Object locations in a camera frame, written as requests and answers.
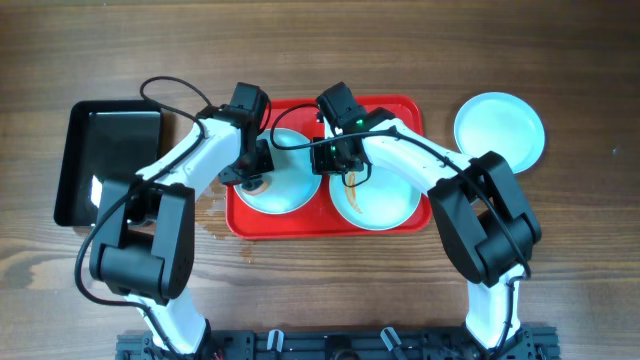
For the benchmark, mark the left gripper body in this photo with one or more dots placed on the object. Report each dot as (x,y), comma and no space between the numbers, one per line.
(248,173)

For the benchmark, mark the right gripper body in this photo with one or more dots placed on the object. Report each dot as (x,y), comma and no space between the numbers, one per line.
(331,163)

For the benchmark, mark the green and yellow sponge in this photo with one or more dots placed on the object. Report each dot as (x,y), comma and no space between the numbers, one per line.
(255,187)

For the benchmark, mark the white plate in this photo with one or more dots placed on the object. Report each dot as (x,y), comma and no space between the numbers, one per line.
(381,202)
(502,123)
(289,186)

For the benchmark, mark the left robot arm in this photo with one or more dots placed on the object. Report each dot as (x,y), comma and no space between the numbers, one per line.
(142,246)

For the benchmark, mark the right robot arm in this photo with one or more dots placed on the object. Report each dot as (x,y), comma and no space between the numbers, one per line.
(485,223)

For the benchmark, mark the red plastic tray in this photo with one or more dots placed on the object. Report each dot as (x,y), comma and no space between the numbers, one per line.
(319,217)

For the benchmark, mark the black rectangular water tub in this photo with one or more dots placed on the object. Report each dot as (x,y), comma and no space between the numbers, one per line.
(104,138)

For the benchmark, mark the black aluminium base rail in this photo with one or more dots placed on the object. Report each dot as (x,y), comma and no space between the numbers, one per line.
(427,344)

